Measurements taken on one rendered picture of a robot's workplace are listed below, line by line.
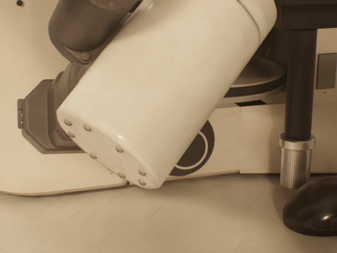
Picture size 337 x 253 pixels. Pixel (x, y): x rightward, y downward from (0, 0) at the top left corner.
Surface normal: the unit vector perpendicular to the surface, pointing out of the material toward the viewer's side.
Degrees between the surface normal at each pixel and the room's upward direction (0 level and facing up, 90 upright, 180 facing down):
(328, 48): 90
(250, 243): 0
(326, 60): 90
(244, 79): 0
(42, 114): 65
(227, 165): 90
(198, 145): 90
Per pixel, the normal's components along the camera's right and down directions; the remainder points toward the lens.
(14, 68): -0.09, 0.29
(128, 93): 0.03, -0.36
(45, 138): 0.29, -0.16
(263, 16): 0.72, 0.26
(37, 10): 0.30, 0.28
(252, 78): 0.00, -0.96
